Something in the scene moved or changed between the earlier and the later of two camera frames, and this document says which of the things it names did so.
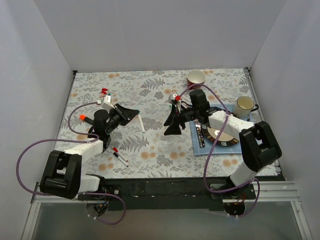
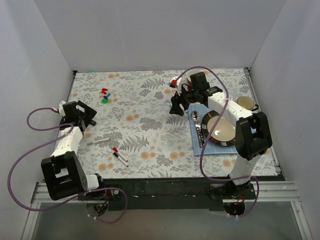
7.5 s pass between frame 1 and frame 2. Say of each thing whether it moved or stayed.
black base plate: stayed
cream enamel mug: stayed
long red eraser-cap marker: stayed
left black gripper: moved
